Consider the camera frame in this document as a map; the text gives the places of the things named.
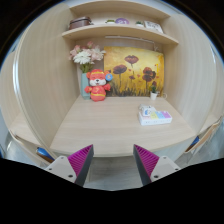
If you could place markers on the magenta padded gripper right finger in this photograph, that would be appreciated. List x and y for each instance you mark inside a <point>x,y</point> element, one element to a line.
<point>152,167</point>

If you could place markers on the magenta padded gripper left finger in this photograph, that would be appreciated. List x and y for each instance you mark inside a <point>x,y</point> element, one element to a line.
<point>73,168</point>

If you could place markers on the white charger plug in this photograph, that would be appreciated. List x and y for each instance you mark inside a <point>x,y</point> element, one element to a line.
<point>146,110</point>

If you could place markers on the wooden chair left blue seat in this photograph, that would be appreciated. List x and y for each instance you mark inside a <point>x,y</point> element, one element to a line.
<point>35,153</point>

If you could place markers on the wooden chair right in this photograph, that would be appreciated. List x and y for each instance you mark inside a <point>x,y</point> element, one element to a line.
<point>208,129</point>

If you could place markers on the small potted plant white pot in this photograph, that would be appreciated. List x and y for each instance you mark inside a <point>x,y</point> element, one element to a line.
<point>153,91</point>

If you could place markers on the teal vase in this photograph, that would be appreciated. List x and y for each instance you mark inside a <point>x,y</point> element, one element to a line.
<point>84,84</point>

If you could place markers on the red plush bear toy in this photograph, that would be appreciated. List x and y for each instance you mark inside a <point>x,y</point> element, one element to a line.
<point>98,84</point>

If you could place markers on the yellow poppy flower painting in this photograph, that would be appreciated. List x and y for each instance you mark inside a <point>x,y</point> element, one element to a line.
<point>135,71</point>

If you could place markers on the pink white flower bouquet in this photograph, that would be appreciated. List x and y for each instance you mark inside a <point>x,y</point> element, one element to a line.
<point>86,56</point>

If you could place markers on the white framed picture card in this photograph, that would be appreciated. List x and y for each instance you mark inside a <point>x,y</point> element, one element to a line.
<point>153,26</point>

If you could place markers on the small green plant right shelf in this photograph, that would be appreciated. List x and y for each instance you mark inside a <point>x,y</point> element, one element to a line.
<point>139,23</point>

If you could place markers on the small green plant shelf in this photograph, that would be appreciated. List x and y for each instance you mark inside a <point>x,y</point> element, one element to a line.
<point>139,23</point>
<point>110,21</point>

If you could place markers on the purple round ornament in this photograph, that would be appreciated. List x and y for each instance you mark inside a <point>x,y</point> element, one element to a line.
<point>121,21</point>

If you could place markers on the small green plant left shelf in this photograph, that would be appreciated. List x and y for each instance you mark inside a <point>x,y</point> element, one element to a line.
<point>110,21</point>

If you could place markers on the wooden wall shelf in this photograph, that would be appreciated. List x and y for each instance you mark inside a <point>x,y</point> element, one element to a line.
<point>113,30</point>

